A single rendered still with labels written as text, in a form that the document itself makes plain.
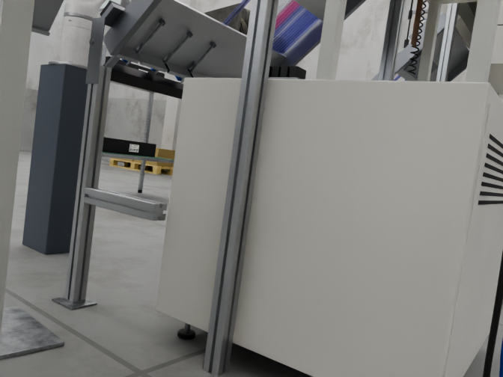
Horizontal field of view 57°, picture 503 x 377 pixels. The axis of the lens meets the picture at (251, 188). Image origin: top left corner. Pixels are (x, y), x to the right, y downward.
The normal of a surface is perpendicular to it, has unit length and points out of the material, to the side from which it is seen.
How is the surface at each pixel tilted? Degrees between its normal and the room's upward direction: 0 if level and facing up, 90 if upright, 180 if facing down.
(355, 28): 90
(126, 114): 90
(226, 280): 90
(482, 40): 90
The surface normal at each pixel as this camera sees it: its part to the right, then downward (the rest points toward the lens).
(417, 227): -0.57, -0.02
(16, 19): 0.73, 0.15
